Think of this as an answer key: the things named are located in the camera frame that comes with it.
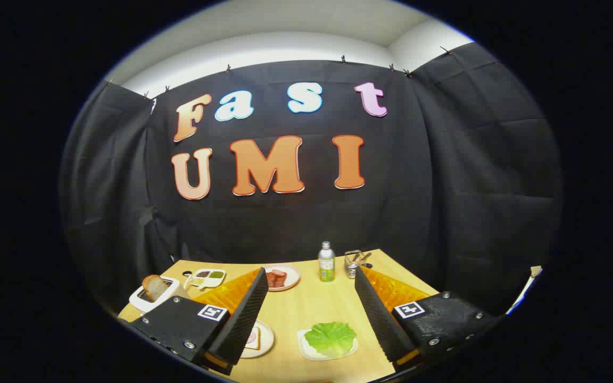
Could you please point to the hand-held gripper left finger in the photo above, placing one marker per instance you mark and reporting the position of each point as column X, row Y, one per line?
column 245, row 314

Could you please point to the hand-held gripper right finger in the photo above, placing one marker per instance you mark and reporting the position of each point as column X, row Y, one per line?
column 383, row 319

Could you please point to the green lettuce leaf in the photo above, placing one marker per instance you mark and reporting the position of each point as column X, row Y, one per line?
column 330, row 338

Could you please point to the toast bread slice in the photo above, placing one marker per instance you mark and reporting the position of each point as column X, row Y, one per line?
column 155, row 287

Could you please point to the bread slice with ham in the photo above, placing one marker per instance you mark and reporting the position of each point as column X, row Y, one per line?
column 253, row 340

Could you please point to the round white plate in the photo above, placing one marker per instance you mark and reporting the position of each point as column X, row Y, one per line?
column 267, row 340

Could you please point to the red meat slices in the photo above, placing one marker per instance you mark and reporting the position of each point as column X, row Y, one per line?
column 277, row 278

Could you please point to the white divided bean dish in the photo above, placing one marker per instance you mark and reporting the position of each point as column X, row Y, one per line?
column 206, row 277

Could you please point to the pink plate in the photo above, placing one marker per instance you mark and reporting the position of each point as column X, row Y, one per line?
column 291, row 284

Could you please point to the square white plate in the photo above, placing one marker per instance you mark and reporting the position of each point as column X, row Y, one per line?
column 306, row 351

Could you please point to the green label bottle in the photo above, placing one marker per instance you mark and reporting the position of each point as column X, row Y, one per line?
column 326, row 266

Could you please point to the white toaster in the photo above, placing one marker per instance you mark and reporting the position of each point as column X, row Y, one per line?
column 141, row 304

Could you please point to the black backdrop cloth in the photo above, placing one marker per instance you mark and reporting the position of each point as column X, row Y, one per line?
column 306, row 223

